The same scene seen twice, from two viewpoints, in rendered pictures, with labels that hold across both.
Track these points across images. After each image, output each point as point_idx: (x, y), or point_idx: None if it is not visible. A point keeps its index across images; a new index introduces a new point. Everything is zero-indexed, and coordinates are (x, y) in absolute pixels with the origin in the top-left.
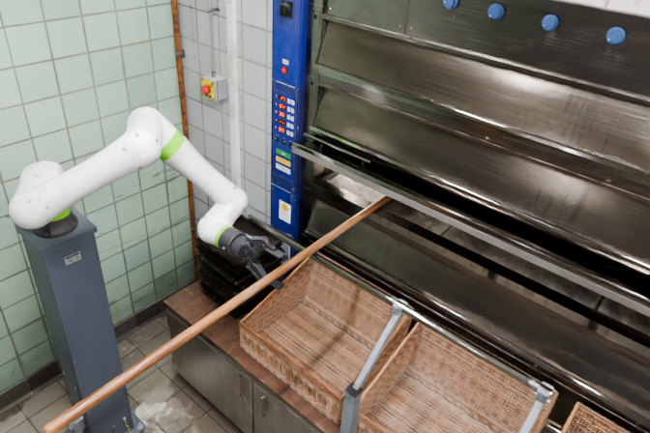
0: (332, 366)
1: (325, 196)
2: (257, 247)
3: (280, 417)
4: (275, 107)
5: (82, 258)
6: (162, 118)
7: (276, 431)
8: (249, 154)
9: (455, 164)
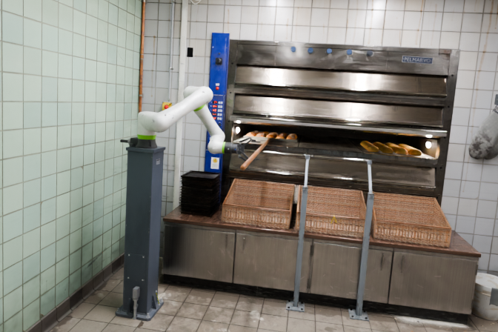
0: (268, 218)
1: None
2: (247, 142)
3: (255, 245)
4: (210, 107)
5: (159, 164)
6: None
7: (251, 259)
8: (187, 140)
9: (303, 109)
